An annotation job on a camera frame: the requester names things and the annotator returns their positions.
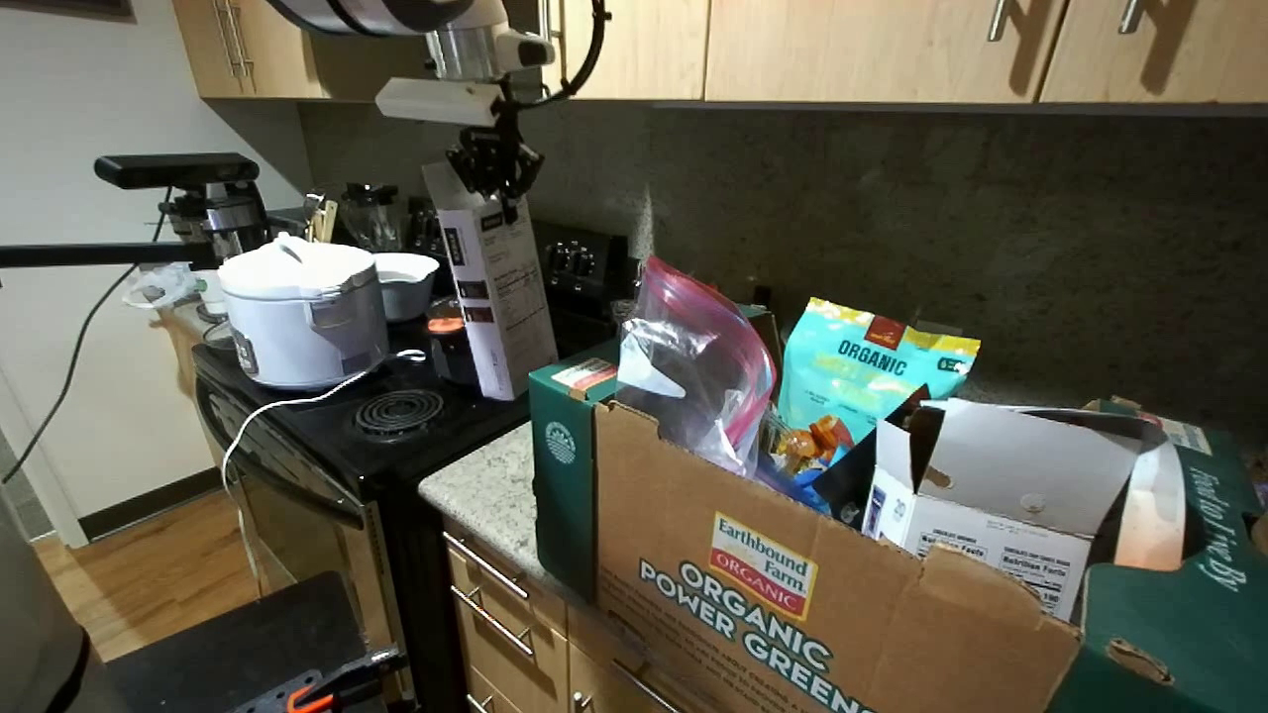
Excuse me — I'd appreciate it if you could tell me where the black orange bar clamp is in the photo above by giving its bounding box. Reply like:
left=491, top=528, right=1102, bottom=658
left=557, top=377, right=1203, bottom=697
left=282, top=646, right=417, bottom=713

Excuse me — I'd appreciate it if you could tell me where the white ceramic pot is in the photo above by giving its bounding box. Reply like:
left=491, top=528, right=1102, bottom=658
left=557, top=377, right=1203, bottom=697
left=372, top=249, right=445, bottom=324

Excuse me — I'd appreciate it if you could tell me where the white RXBAR snack box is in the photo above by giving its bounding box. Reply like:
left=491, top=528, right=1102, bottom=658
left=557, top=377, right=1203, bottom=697
left=417, top=159, right=562, bottom=402

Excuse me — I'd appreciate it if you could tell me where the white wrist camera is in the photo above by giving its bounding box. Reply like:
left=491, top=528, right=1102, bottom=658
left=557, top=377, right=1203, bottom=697
left=372, top=73, right=508, bottom=131

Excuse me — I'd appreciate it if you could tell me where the black stereo camera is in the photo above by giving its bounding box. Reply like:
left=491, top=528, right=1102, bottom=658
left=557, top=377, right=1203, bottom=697
left=91, top=150, right=260, bottom=195

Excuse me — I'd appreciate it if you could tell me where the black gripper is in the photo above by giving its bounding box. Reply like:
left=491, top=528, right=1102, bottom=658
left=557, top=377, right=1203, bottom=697
left=446, top=126, right=546, bottom=212

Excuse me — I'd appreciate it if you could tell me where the green brown cardboard produce box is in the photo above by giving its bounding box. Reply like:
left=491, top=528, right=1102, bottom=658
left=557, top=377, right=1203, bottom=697
left=528, top=333, right=1268, bottom=713

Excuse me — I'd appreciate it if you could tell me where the black horizontal rod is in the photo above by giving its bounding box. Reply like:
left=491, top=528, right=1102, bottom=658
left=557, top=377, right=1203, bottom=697
left=0, top=237, right=221, bottom=269

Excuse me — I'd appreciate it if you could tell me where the white cooker power cord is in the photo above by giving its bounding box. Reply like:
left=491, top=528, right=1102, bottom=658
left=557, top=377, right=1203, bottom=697
left=212, top=345, right=430, bottom=493

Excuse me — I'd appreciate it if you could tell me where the black camera stand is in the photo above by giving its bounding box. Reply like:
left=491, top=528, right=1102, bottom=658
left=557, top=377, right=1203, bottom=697
left=155, top=183, right=272, bottom=266

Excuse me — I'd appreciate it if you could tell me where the white rice cooker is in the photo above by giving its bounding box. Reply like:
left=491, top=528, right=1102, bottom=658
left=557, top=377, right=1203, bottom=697
left=212, top=229, right=396, bottom=396

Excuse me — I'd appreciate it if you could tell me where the white open carton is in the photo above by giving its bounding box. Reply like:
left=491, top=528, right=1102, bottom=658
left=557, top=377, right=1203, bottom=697
left=858, top=390, right=1158, bottom=624

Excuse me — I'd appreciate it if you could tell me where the wooden upper cabinet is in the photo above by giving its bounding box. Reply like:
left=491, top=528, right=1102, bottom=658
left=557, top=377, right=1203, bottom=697
left=529, top=0, right=1268, bottom=110
left=169, top=0, right=426, bottom=106

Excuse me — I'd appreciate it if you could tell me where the black kitchen stove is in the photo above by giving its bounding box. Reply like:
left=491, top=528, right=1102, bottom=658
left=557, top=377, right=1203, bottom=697
left=190, top=195, right=630, bottom=713

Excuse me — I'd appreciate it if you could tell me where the clear zip bag pink seal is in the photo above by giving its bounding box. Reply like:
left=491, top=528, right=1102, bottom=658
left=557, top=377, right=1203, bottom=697
left=611, top=254, right=785, bottom=480

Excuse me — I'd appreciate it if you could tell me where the thin dark camera cable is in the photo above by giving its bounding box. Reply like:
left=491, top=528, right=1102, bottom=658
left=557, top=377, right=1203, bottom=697
left=7, top=195, right=173, bottom=471

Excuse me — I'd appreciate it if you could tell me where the teal organic snack bag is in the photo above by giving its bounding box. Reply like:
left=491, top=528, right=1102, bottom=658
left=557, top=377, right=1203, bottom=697
left=759, top=293, right=981, bottom=510

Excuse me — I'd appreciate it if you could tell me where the dark glass kettle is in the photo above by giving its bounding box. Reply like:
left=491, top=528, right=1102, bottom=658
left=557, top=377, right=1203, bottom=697
left=331, top=178, right=409, bottom=254

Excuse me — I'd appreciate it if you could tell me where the dark wall frame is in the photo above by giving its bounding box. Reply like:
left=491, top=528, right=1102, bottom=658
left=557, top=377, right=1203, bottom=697
left=0, top=0, right=133, bottom=25

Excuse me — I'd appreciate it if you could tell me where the wooden drawer cabinet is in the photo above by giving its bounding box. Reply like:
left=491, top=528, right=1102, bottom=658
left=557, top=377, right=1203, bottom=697
left=430, top=517, right=688, bottom=713

